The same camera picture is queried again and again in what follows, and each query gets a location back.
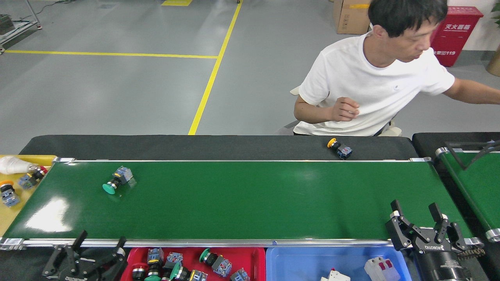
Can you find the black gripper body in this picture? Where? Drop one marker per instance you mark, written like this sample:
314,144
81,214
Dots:
84,273
439,261

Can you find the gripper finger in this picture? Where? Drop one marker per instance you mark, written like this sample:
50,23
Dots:
115,261
70,257
443,226
402,230

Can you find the red mushroom push button switch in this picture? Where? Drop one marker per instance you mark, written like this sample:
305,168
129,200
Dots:
240,275
26,181
174,259
138,271

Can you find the green push button switch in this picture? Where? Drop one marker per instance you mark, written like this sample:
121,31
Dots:
197,276
222,266
123,174
155,255

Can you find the white circuit breaker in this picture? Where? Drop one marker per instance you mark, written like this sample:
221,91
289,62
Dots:
336,276
377,269

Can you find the yellow push button switch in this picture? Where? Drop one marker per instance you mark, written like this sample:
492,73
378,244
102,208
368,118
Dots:
344,151
9,199

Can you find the person's right forearm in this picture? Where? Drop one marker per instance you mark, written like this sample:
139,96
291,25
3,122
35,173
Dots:
312,113

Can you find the person's left forearm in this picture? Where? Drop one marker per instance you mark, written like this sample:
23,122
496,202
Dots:
472,91

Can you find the short green feeder conveyor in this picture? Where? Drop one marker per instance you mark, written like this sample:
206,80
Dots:
478,187

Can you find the yellow plastic tray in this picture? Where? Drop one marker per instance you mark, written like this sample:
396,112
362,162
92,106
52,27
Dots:
11,218

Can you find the green conveyor belt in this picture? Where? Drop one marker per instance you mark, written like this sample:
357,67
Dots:
254,195

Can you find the person's right hand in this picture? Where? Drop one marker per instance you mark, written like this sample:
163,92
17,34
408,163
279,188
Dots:
345,109

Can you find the white light bulb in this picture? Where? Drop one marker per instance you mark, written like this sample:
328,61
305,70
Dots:
13,165

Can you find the blue plastic bin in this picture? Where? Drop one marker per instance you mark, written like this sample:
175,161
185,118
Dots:
297,265

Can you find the long black table cover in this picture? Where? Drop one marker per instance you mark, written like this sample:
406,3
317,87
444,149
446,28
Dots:
117,147

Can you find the red plastic bin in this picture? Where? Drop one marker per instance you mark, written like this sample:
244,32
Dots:
246,257

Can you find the person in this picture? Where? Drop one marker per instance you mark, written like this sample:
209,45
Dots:
363,82

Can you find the potted plant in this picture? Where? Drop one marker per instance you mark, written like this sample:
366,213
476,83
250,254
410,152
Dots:
495,62

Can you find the red fire extinguisher box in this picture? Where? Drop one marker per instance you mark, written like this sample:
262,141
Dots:
457,39

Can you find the brown cardboard box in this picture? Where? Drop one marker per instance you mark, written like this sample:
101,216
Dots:
349,17

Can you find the metal trolley rack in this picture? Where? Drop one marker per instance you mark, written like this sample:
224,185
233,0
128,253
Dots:
15,28

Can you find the black triangular guide bracket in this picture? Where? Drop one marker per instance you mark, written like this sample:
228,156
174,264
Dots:
465,166

